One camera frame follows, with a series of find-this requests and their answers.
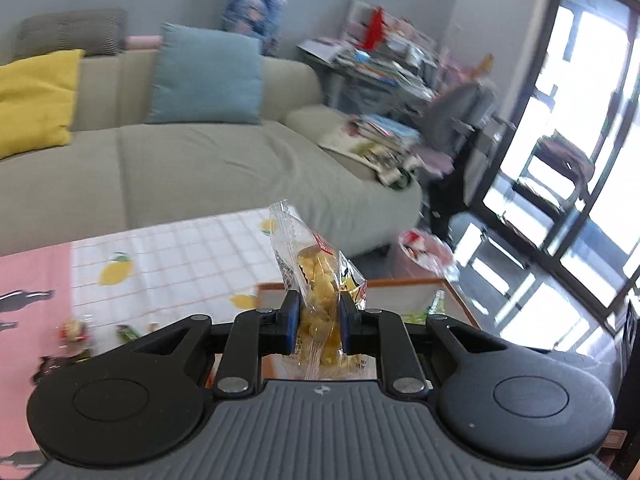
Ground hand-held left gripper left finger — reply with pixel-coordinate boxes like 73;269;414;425
124;290;302;399

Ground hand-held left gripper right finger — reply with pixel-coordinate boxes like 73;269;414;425
339;291;507;397

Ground yellow puffed snack packet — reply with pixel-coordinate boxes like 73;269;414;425
269;200;371;382

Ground orange cardboard box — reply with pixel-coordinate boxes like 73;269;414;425
207;279;483;381

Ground green snack packet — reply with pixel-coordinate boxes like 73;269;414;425
404;290;448;325

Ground pink trash bin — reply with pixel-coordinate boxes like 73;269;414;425
390;229;460;283

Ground pink white printed tablecloth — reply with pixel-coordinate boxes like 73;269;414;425
0;207;313;471

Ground white green tote bag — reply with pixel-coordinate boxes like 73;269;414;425
377;160;416;193

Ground black garment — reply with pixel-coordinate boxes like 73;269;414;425
425;125;481;241

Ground beige sofa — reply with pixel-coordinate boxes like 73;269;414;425
0;50;423;256

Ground stack of magazines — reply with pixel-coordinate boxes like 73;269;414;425
320;112;421;171

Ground clear packet of round candies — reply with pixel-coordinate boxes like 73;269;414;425
59;316;97;356

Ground grey office chair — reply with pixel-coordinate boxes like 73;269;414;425
422;82;516;171

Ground white desk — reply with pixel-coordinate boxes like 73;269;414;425
297;42;436;116

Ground pile of books and papers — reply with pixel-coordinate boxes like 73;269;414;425
300;35;436;101

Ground light blue pillow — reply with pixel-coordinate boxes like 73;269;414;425
145;22;264;126

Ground balcony chair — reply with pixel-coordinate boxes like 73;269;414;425
517;130;596;216

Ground red hanging ornament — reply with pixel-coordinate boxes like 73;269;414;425
361;7;386;51

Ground white desk shelf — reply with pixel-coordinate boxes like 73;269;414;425
345;0;441;61

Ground glass balcony door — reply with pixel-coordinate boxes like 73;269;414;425
480;0;640;331

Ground figure print pillow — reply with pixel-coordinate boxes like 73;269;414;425
220;0;288;57

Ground pink bolster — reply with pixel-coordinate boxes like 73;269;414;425
122;35;163;52

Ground yellow pillow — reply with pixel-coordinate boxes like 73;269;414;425
0;49;86;161

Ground grey houndstooth pillow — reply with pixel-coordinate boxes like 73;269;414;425
12;8;128;61

